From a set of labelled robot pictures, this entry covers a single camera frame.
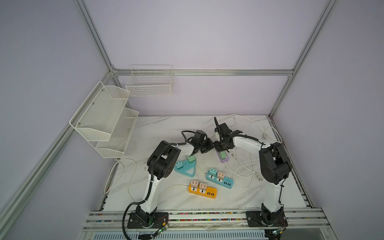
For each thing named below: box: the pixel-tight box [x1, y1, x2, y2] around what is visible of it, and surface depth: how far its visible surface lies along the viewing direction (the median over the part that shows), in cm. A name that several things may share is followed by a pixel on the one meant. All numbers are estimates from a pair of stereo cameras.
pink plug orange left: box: [190, 180, 199, 188], surface depth 80 cm
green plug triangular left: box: [175, 160, 184, 170], surface depth 88 cm
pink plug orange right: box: [199, 182, 207, 191], surface depth 80 cm
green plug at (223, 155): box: [219, 151, 227, 160], surface depth 92 cm
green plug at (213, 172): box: [208, 168, 218, 176], surface depth 85 cm
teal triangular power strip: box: [174, 159, 196, 178], surface depth 90 cm
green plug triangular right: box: [187, 155, 196, 163], surface depth 90 cm
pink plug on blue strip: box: [217, 171, 225, 180], surface depth 84 cm
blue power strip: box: [206, 171, 234, 189], surface depth 86 cm
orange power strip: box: [188, 183, 218, 199], surface depth 82 cm
